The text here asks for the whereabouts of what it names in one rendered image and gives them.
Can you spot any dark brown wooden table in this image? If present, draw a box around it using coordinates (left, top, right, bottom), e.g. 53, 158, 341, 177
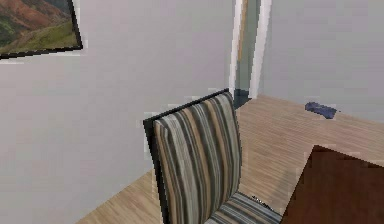
280, 144, 384, 224

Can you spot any wooden room door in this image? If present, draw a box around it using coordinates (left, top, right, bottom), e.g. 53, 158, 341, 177
237, 0, 250, 62

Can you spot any striped upholstered chair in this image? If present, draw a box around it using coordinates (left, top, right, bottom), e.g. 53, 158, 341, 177
142, 88, 283, 224

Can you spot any framed landscape picture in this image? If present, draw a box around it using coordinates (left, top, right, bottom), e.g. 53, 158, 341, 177
0, 0, 84, 60

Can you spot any dark blue cloth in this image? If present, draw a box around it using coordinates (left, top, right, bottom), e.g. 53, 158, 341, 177
304, 101, 338, 120

